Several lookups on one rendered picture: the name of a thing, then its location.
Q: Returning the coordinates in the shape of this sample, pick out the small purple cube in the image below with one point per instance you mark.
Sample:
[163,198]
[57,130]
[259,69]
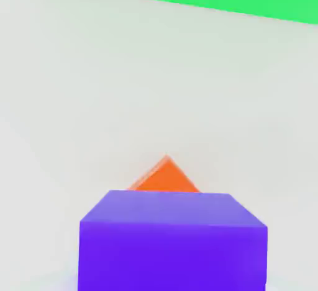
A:
[171,251]

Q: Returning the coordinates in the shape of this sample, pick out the small orange cube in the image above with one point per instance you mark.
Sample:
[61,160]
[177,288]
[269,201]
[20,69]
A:
[166,178]

